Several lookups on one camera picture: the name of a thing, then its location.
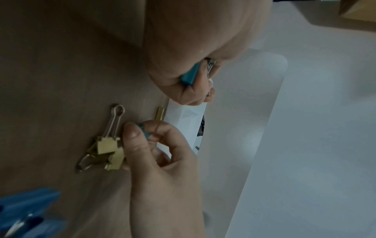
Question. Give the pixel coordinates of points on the person's left hand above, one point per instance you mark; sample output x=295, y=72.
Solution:
x=191, y=34

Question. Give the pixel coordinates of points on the person's right hand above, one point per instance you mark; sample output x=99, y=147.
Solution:
x=164, y=186

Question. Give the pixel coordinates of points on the yellow binder clip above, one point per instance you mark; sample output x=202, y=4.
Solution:
x=107, y=145
x=160, y=113
x=116, y=160

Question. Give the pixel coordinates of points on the white compartment organizer tray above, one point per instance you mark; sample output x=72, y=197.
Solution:
x=182, y=116

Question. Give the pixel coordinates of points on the blue binder clip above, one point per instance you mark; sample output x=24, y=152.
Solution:
x=29, y=204

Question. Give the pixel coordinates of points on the brown cardboard box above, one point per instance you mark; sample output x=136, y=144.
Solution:
x=358, y=9

